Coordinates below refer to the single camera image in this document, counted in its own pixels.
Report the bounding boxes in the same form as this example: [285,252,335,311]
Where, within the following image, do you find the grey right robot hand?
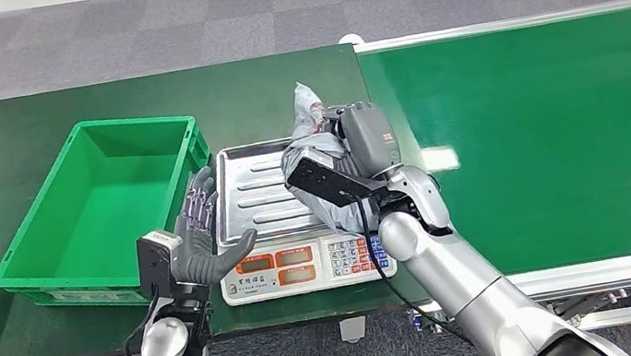
[320,96,405,185]

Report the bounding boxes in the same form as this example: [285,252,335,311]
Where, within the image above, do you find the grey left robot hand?
[157,160,264,291]

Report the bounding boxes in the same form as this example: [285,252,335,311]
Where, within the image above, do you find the grey poly mailer package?
[269,74,384,243]

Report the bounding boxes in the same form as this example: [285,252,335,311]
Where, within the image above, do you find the green conveyor belt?
[337,0,631,356]

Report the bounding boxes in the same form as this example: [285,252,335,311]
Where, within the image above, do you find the steel scale tray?
[205,133,334,250]

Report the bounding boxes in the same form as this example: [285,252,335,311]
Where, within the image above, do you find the green plastic crate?
[0,104,232,326]

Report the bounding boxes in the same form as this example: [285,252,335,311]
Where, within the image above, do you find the white electronic scale body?
[214,218,400,308]

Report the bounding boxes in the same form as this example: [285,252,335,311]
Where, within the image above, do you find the dark green table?
[0,37,435,356]

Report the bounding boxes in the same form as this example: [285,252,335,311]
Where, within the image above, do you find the white table foot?
[339,314,370,346]

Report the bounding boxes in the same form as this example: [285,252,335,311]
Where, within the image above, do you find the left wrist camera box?
[133,227,191,303]

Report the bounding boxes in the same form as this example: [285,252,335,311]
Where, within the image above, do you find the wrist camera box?
[133,227,191,303]
[280,140,392,215]

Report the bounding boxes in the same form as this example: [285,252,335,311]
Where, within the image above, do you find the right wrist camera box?
[280,140,392,215]

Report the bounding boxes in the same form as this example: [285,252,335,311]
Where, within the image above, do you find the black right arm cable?
[351,180,477,356]

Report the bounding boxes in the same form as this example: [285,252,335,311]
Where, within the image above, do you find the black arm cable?
[351,180,477,356]
[115,283,169,356]

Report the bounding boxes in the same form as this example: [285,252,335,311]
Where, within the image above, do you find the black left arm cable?
[115,283,169,356]

